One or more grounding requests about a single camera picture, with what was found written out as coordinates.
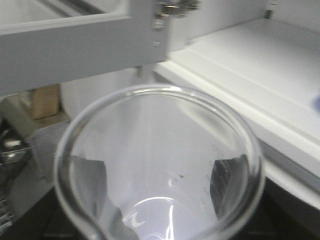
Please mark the clear glass beaker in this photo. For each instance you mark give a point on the clear glass beaker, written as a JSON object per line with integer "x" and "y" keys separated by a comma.
{"x": 159, "y": 162}

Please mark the white cabinet shelf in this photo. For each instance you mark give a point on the white cabinet shelf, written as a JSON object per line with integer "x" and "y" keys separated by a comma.
{"x": 269, "y": 72}

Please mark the small cardboard box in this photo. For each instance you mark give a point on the small cardboard box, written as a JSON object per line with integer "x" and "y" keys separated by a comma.
{"x": 45, "y": 101}

